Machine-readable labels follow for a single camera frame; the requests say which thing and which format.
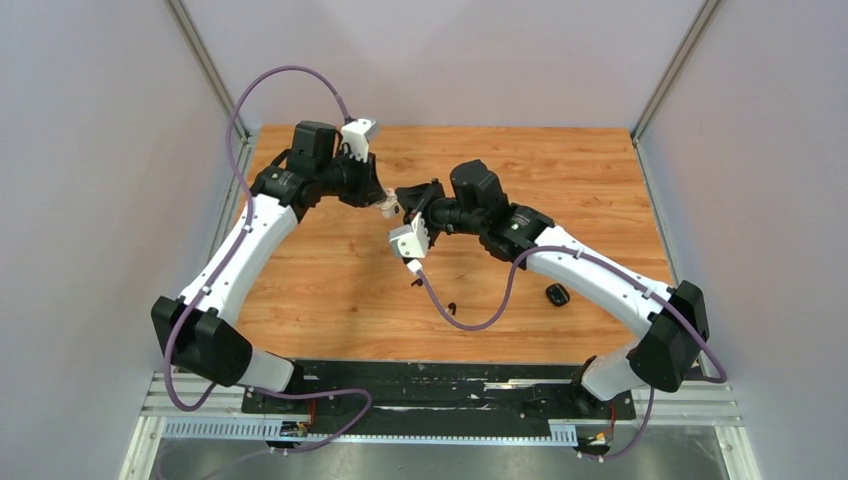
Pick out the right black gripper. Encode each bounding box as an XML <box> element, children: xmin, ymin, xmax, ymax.
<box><xmin>397</xmin><ymin>179</ymin><xmax>485</xmax><ymax>248</ymax></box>

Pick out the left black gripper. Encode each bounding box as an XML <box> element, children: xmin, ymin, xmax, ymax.
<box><xmin>317</xmin><ymin>147</ymin><xmax>388</xmax><ymax>209</ymax></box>

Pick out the white earbud charging case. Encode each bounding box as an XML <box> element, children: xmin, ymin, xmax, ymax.
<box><xmin>378</xmin><ymin>188</ymin><xmax>402</xmax><ymax>219</ymax></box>

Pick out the black earbud charging case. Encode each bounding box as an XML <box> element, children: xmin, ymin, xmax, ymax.
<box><xmin>545</xmin><ymin>283</ymin><xmax>571</xmax><ymax>307</ymax></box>

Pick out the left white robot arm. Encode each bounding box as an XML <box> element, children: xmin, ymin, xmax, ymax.
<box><xmin>151</xmin><ymin>118</ymin><xmax>387</xmax><ymax>413</ymax></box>

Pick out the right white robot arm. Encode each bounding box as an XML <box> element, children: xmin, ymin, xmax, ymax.
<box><xmin>389</xmin><ymin>160</ymin><xmax>709</xmax><ymax>418</ymax></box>

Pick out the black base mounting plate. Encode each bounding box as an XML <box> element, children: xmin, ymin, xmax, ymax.
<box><xmin>241</xmin><ymin>360</ymin><xmax>636</xmax><ymax>436</ymax></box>

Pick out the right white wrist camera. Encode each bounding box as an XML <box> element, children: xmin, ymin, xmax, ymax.
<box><xmin>388</xmin><ymin>213</ymin><xmax>430</xmax><ymax>259</ymax></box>

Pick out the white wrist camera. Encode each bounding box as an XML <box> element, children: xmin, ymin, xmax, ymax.
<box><xmin>340</xmin><ymin>118</ymin><xmax>379</xmax><ymax>163</ymax></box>
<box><xmin>388</xmin><ymin>213</ymin><xmax>430</xmax><ymax>259</ymax></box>

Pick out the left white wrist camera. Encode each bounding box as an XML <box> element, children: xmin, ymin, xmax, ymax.
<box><xmin>340</xmin><ymin>118</ymin><xmax>379</xmax><ymax>163</ymax></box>

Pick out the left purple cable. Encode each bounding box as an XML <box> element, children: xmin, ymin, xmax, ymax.
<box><xmin>162</xmin><ymin>64</ymin><xmax>374</xmax><ymax>458</ymax></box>

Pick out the left aluminium frame post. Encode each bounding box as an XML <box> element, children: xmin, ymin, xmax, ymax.
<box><xmin>164</xmin><ymin>0</ymin><xmax>235</xmax><ymax>118</ymax></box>

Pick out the aluminium frame post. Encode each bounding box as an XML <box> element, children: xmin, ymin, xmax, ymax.
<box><xmin>630</xmin><ymin>0</ymin><xmax>724</xmax><ymax>145</ymax></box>
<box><xmin>164</xmin><ymin>0</ymin><xmax>235</xmax><ymax>118</ymax></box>

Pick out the slotted cable duct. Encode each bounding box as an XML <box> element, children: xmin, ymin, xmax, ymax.
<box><xmin>161</xmin><ymin>417</ymin><xmax>578</xmax><ymax>447</ymax></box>

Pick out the right aluminium frame post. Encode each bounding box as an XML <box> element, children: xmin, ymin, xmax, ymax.
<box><xmin>630</xmin><ymin>0</ymin><xmax>724</xmax><ymax>145</ymax></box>

